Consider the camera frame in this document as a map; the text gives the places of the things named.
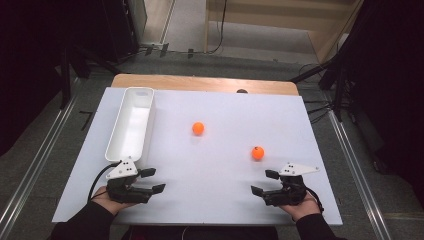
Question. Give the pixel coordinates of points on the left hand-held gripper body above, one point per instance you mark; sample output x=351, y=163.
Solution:
x=124, y=191

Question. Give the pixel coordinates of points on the wooden table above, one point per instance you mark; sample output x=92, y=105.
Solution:
x=200, y=82

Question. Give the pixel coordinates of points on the black curtain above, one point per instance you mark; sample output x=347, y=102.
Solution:
x=30, y=66
x=393, y=83

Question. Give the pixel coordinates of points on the orange ball with black print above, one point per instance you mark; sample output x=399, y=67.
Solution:
x=257, y=153

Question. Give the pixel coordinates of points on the white panel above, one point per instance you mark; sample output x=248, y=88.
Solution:
x=138, y=20

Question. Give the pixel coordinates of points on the person's left hand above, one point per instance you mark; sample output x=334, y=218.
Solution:
x=105, y=201

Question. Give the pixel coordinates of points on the person's right hand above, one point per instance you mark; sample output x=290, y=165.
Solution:
x=301, y=209

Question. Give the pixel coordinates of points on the metal floor rail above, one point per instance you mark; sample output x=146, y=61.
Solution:
x=360, y=173
x=36, y=160

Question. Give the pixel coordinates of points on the white plastic bin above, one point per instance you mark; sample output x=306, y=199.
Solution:
x=131, y=126

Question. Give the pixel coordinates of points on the plain orange ball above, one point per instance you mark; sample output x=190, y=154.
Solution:
x=198, y=128

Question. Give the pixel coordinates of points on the black metal stand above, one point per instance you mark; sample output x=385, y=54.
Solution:
x=336, y=86
x=66, y=76

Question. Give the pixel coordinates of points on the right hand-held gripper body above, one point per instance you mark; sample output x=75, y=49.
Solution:
x=291, y=193

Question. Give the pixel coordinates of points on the light wooden platform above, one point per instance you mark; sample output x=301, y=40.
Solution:
x=273, y=16

